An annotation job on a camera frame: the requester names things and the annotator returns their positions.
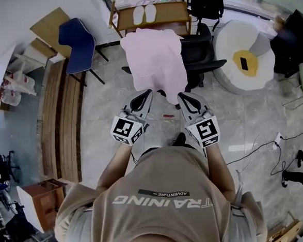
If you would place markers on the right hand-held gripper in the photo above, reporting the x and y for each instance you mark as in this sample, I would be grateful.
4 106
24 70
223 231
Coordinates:
205 129

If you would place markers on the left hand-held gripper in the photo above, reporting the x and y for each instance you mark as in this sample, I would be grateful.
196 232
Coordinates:
125 129

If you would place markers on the pink clothes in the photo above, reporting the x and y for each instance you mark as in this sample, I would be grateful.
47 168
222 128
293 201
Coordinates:
155 64

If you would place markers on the black office chair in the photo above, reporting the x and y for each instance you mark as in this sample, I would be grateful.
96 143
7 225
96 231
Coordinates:
197 51

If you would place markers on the person's left forearm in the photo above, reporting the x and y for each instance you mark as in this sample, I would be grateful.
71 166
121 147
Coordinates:
114 164

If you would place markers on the person's right forearm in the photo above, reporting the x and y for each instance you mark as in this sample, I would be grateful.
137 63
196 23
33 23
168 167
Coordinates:
220 169

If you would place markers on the blue plastic chair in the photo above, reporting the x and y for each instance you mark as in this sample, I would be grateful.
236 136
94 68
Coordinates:
77 45

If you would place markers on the red tape strip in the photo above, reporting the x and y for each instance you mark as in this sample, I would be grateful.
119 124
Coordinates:
169 115

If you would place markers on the person's right black shoe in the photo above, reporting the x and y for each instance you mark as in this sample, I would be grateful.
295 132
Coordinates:
179 140

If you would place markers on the black phone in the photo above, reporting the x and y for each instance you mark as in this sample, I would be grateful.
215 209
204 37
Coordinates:
244 64

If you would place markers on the wooden slat panel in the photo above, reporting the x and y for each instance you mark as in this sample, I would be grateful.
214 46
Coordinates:
68 125

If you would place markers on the white egg-shaped beanbag seat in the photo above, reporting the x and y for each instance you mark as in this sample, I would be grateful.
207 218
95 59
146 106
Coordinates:
232 40

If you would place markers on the white slipper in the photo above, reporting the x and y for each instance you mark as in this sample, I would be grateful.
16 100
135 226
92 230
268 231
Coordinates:
150 13
138 15

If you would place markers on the white power strip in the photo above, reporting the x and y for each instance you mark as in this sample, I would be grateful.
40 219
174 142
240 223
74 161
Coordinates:
277 141

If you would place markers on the grey cushion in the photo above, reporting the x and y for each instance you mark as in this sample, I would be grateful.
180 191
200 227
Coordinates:
261 45

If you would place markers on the wooden rack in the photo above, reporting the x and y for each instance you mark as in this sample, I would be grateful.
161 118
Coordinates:
172 13

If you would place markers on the black backpack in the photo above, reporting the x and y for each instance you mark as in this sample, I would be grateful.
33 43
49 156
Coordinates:
206 4

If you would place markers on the person's beige shirt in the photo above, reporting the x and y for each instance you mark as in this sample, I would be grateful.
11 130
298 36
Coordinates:
161 209

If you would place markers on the flat cardboard box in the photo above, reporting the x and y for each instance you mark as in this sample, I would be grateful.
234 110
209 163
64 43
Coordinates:
42 47

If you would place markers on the large cardboard sheet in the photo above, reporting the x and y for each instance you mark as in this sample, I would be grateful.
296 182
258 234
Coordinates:
50 28

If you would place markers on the black cabinet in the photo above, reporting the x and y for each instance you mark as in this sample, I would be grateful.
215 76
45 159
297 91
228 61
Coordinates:
296 45

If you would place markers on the small cardboard box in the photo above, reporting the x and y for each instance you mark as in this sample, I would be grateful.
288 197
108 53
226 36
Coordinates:
279 23

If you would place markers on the clear plastic bags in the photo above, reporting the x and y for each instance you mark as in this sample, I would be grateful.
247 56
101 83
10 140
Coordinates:
13 92

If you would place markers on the brown wooden cabinet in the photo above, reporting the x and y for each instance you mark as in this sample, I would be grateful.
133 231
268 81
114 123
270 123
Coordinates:
44 203

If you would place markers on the white board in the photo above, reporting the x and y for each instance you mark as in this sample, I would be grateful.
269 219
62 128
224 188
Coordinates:
28 210

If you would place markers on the open cardboard box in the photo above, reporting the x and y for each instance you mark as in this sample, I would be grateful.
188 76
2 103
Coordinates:
280 238

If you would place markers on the white wooden frame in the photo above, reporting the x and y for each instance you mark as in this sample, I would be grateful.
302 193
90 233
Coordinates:
23 67

